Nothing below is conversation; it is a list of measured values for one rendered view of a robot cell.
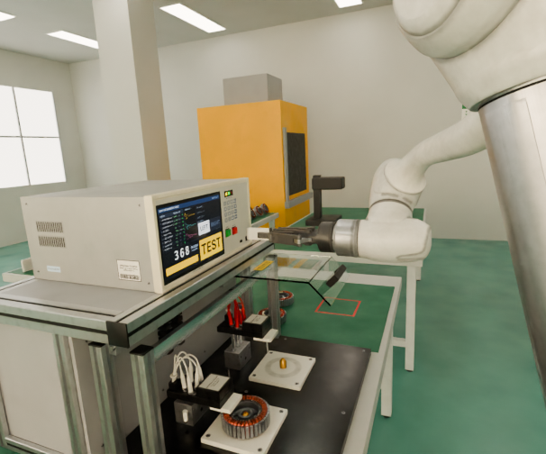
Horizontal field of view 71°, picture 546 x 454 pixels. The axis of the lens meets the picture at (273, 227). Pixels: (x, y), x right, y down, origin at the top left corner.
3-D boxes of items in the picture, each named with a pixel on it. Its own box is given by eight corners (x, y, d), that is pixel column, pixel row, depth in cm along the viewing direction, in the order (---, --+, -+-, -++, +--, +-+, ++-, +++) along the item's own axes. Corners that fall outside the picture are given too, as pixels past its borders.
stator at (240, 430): (277, 413, 91) (277, 398, 90) (258, 446, 80) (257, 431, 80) (235, 403, 95) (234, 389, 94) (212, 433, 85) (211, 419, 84)
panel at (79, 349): (239, 327, 138) (233, 248, 132) (93, 468, 78) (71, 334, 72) (236, 327, 138) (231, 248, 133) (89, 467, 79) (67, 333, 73)
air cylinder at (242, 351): (251, 357, 118) (250, 340, 117) (241, 370, 111) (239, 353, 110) (237, 355, 120) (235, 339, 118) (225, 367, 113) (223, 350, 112)
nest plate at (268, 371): (315, 361, 114) (315, 358, 113) (299, 391, 100) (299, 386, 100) (269, 353, 119) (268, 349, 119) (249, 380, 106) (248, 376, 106)
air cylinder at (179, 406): (210, 406, 96) (208, 386, 95) (193, 426, 89) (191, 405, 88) (193, 402, 98) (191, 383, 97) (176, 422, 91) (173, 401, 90)
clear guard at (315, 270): (350, 276, 117) (350, 257, 116) (331, 306, 95) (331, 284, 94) (253, 268, 129) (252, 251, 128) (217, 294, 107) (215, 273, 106)
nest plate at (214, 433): (287, 413, 92) (287, 409, 92) (263, 460, 78) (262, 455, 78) (232, 401, 97) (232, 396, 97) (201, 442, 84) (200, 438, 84)
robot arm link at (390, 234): (359, 269, 91) (367, 226, 98) (430, 275, 85) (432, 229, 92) (354, 242, 83) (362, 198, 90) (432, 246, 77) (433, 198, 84)
